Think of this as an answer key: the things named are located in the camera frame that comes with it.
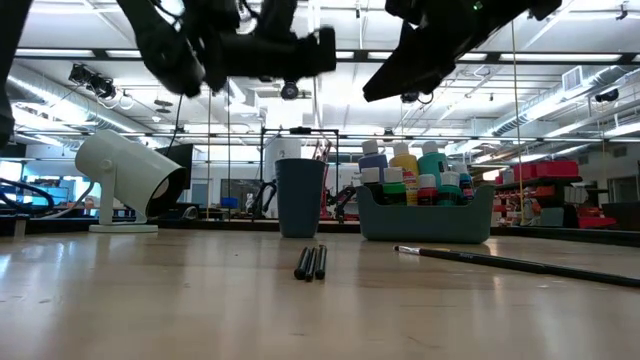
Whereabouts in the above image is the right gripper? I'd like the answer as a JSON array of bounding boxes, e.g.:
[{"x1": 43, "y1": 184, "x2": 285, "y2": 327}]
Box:
[{"x1": 362, "y1": 0, "x2": 531, "y2": 104}]

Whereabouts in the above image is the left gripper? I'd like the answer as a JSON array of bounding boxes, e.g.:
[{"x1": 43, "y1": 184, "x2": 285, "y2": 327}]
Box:
[{"x1": 117, "y1": 0, "x2": 337, "y2": 99}]

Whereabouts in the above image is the large yellow paint bottle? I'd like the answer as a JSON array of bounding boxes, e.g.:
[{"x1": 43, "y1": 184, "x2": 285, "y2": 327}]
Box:
[{"x1": 388, "y1": 142, "x2": 421, "y2": 207}]

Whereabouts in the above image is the large turquoise paint bottle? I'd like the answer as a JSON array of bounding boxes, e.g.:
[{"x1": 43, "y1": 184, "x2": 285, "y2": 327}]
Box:
[{"x1": 417, "y1": 140, "x2": 450, "y2": 176}]

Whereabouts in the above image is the large lavender paint bottle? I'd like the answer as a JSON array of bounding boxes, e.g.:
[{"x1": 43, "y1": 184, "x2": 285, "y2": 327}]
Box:
[{"x1": 357, "y1": 139, "x2": 390, "y2": 174}]

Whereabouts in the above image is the small green paint bottle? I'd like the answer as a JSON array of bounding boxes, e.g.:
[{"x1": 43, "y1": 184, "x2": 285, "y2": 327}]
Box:
[{"x1": 382, "y1": 167, "x2": 408, "y2": 207}]

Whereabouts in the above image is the small red paint bottle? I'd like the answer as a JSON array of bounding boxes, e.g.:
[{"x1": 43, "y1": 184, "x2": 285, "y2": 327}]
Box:
[{"x1": 416, "y1": 173, "x2": 439, "y2": 207}]

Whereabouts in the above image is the small blue paint bottle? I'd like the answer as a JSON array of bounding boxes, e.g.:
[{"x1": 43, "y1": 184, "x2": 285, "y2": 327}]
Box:
[{"x1": 457, "y1": 164, "x2": 476, "y2": 204}]

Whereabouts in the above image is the small black paint bottle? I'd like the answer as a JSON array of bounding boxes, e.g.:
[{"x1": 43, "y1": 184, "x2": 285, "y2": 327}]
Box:
[{"x1": 360, "y1": 167, "x2": 382, "y2": 206}]

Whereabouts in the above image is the small teal paint bottle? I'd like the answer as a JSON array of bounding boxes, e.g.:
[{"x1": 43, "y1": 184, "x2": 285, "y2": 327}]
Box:
[{"x1": 437, "y1": 171, "x2": 463, "y2": 208}]

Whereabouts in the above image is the teal plastic bin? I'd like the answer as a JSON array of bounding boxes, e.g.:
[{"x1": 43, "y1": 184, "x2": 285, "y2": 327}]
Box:
[{"x1": 355, "y1": 184, "x2": 496, "y2": 245}]

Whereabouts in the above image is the dark blue plastic cup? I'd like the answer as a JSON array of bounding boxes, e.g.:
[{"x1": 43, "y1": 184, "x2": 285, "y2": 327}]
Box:
[{"x1": 273, "y1": 157, "x2": 327, "y2": 239}]

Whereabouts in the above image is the thin black paintbrush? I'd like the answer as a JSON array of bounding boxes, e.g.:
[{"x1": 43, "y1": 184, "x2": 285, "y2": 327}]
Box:
[{"x1": 393, "y1": 244, "x2": 640, "y2": 289}]

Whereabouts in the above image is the black monitor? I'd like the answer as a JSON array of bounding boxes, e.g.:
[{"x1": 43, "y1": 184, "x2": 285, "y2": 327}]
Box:
[{"x1": 147, "y1": 143, "x2": 195, "y2": 217}]

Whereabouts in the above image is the white tank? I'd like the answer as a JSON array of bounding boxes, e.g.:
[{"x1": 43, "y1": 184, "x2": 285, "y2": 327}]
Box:
[{"x1": 262, "y1": 137, "x2": 304, "y2": 219}]

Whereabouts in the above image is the shelf with red bins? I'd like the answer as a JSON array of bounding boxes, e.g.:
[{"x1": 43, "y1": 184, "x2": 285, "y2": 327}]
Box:
[{"x1": 492, "y1": 158, "x2": 621, "y2": 231}]

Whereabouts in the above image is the lit computer screen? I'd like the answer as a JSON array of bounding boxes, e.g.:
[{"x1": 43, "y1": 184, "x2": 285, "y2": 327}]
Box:
[{"x1": 22, "y1": 174, "x2": 71, "y2": 207}]

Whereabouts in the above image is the dark desk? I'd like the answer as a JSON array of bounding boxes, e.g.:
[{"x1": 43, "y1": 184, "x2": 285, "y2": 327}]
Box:
[{"x1": 599, "y1": 199, "x2": 640, "y2": 231}]

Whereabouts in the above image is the silver air duct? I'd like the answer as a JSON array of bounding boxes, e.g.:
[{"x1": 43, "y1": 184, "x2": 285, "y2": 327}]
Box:
[
  {"x1": 0, "y1": 64, "x2": 151, "y2": 146},
  {"x1": 492, "y1": 64, "x2": 640, "y2": 139}
]

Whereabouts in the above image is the white lamp cord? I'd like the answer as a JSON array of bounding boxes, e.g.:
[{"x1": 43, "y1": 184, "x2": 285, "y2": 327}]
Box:
[{"x1": 42, "y1": 180, "x2": 97, "y2": 221}]

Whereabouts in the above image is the black aluminium table frame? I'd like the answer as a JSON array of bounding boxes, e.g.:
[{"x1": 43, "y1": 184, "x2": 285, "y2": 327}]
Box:
[{"x1": 0, "y1": 212, "x2": 640, "y2": 249}]

